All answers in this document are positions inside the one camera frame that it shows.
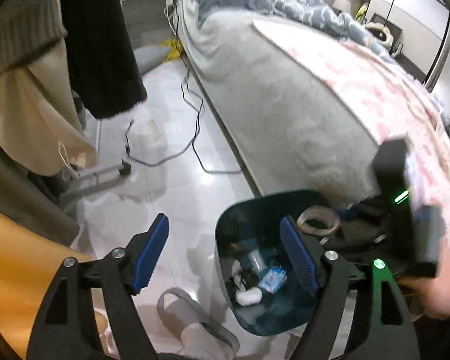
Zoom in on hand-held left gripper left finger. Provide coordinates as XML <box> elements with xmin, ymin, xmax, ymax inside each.
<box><xmin>26</xmin><ymin>213</ymin><xmax>170</xmax><ymax>360</ymax></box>

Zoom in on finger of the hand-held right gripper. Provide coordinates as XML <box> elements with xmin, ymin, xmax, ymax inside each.
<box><xmin>320</xmin><ymin>232</ymin><xmax>391</xmax><ymax>256</ymax></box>
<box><xmin>337</xmin><ymin>200</ymin><xmax>385</xmax><ymax>221</ymax></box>

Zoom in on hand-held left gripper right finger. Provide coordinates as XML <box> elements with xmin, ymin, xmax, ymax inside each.
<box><xmin>279</xmin><ymin>215</ymin><xmax>421</xmax><ymax>360</ymax></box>

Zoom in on brown cardboard tape core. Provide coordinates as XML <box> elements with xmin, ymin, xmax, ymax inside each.
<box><xmin>296</xmin><ymin>207</ymin><xmax>341</xmax><ymax>235</ymax></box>

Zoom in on dark teal trash bin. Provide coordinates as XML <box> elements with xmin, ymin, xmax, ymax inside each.
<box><xmin>214</xmin><ymin>189</ymin><xmax>346</xmax><ymax>337</ymax></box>

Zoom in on person's right forearm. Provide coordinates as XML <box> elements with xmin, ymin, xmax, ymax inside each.
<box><xmin>409</xmin><ymin>251</ymin><xmax>450</xmax><ymax>360</ymax></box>

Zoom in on white and blue packet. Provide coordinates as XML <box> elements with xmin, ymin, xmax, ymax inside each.
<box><xmin>258</xmin><ymin>266</ymin><xmax>288</xmax><ymax>294</ymax></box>

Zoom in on clear plastic wrapper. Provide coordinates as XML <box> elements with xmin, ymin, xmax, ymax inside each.
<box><xmin>245</xmin><ymin>249</ymin><xmax>269</xmax><ymax>273</ymax></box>

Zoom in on white crumpled tissue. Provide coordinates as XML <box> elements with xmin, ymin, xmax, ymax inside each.
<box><xmin>234</xmin><ymin>287</ymin><xmax>264</xmax><ymax>307</ymax></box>

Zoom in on grey slipper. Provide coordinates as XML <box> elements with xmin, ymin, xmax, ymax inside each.
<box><xmin>157</xmin><ymin>287</ymin><xmax>241</xmax><ymax>354</ymax></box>

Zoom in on grey clothes rack base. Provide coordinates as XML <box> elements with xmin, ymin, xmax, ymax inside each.
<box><xmin>58</xmin><ymin>159</ymin><xmax>133</xmax><ymax>211</ymax></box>

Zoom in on pink printed blanket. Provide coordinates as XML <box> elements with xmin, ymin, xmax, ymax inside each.
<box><xmin>253</xmin><ymin>19</ymin><xmax>450</xmax><ymax>211</ymax></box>

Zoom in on grey bed sheet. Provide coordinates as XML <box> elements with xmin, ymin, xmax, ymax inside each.
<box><xmin>180</xmin><ymin>0</ymin><xmax>384</xmax><ymax>205</ymax></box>

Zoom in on orange cloth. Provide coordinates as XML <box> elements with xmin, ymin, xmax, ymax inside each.
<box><xmin>0</xmin><ymin>202</ymin><xmax>109</xmax><ymax>360</ymax></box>

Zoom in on dark grey cloth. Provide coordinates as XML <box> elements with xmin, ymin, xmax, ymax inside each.
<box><xmin>0</xmin><ymin>127</ymin><xmax>81</xmax><ymax>250</ymax></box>

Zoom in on beige hanging garment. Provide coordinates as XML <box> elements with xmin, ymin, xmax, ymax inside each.
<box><xmin>0</xmin><ymin>39</ymin><xmax>99</xmax><ymax>178</ymax></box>

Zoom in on black mesh chair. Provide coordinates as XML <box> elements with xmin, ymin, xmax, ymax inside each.
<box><xmin>369</xmin><ymin>13</ymin><xmax>404</xmax><ymax>59</ymax></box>

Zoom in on grey stool cushion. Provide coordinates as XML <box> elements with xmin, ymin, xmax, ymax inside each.
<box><xmin>133</xmin><ymin>45</ymin><xmax>173</xmax><ymax>76</ymax></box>

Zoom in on yellow object on floor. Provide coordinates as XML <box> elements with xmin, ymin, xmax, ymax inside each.
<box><xmin>160</xmin><ymin>37</ymin><xmax>185</xmax><ymax>62</ymax></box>

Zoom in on white wardrobe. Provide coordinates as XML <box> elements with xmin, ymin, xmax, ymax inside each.
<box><xmin>371</xmin><ymin>0</ymin><xmax>450</xmax><ymax>91</ymax></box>

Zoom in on black hanging garment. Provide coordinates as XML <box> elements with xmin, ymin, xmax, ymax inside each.
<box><xmin>59</xmin><ymin>0</ymin><xmax>148</xmax><ymax>120</ymax></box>

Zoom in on blue-grey printed duvet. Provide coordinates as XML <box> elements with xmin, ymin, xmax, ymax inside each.
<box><xmin>195</xmin><ymin>0</ymin><xmax>450</xmax><ymax>147</ymax></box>

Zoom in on olive knitted garment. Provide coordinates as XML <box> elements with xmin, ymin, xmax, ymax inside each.
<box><xmin>0</xmin><ymin>0</ymin><xmax>69</xmax><ymax>79</ymax></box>

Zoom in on grey cable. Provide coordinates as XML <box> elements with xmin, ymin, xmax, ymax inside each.
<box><xmin>129</xmin><ymin>118</ymin><xmax>196</xmax><ymax>167</ymax></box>

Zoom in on long black cable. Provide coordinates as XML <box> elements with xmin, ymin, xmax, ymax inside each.
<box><xmin>174</xmin><ymin>0</ymin><xmax>242</xmax><ymax>175</ymax></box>

